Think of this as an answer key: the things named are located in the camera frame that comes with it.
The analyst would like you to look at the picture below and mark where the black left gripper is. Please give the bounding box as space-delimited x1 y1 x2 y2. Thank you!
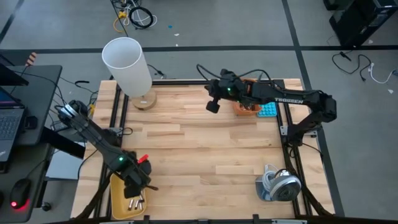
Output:
123 160 159 200

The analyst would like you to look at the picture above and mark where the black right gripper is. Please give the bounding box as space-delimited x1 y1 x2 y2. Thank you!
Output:
205 68 249 114

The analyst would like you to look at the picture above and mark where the orange plastic bin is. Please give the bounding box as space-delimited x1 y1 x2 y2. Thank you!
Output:
233 77 264 117

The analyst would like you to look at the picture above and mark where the yellow plastic bin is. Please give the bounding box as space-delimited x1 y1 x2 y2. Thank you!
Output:
110 173 147 220

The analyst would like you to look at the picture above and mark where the blue calculator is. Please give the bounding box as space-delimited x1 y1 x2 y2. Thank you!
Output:
256 101 278 118

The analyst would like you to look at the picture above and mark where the white box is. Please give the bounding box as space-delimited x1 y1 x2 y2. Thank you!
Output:
45 148 87 182

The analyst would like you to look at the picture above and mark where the white lamp with wooden base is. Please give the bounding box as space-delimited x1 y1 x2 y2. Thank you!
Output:
101 36 158 111

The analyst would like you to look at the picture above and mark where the black computer mouse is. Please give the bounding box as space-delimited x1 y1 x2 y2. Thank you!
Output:
9 177 32 210

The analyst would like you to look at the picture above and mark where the black computer tower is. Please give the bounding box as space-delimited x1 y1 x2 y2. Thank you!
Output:
328 5 377 48
357 0 398 37

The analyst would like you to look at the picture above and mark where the small black device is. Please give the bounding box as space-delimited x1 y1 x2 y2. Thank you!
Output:
24 115 39 130

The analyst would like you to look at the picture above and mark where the black desk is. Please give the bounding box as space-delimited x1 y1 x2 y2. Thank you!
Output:
0 64 63 147

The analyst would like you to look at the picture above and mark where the black laptop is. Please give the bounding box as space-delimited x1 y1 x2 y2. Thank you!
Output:
0 86 26 174

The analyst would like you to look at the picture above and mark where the orange black striped marker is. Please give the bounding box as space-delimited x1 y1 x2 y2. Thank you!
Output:
25 51 38 67

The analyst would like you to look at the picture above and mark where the black aluminium rig frame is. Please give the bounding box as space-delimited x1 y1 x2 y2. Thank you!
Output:
73 78 336 224

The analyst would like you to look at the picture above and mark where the black floor cable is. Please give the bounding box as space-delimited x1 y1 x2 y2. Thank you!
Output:
331 50 373 83

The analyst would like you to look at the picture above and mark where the black cable coil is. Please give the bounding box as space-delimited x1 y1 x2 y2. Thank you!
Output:
127 6 155 30

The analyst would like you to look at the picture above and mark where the yellow cable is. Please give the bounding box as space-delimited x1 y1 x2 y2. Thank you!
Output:
112 10 129 34

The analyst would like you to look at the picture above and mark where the white floor cable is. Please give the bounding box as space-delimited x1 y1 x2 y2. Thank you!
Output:
367 62 396 85

